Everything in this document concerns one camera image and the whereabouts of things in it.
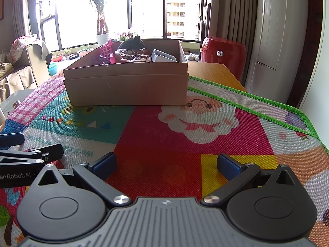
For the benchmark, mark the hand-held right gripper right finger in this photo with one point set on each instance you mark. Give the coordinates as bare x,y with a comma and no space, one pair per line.
228,166

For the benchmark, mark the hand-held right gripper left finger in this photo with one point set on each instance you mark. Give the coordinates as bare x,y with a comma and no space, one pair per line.
105,166

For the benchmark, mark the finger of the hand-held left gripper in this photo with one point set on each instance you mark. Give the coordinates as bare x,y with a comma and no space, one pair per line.
48,153
11,140

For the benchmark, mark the cardboard box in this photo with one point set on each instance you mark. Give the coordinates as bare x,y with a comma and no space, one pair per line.
126,87

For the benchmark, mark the pink plastic mesh scoop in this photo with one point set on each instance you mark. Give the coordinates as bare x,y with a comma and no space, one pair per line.
106,49

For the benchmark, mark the pale gift box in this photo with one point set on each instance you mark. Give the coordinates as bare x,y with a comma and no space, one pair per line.
163,56

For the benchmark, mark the dark plush toy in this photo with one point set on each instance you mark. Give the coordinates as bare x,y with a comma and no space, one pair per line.
133,43

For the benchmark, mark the colourful printed mat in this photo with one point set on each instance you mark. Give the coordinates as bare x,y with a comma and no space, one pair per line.
180,133

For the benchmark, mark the beige armchair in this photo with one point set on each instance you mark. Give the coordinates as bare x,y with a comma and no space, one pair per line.
23,72

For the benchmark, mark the teal plastic basin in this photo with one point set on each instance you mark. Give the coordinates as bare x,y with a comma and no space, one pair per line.
53,69

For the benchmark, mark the pink floral cushion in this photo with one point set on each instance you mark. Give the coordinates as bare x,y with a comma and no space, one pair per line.
21,46

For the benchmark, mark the pink plant basin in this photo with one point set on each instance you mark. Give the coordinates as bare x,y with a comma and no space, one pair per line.
85,52

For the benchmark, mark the red round stool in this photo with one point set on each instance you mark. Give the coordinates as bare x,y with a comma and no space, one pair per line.
222,54

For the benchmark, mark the pair of white slippers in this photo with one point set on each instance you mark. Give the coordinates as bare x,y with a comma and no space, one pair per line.
194,57

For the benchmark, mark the pink flowering potted plant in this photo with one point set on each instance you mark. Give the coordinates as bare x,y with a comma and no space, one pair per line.
126,34

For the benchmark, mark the white standing air conditioner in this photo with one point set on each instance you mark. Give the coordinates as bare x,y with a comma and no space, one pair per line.
280,38

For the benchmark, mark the tall plant in white pot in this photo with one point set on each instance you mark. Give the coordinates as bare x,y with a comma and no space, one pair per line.
101,25

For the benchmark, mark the beige curtain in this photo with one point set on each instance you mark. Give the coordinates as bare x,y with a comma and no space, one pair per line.
234,10

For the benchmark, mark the black framed window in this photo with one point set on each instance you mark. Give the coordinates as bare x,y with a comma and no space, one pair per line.
149,7

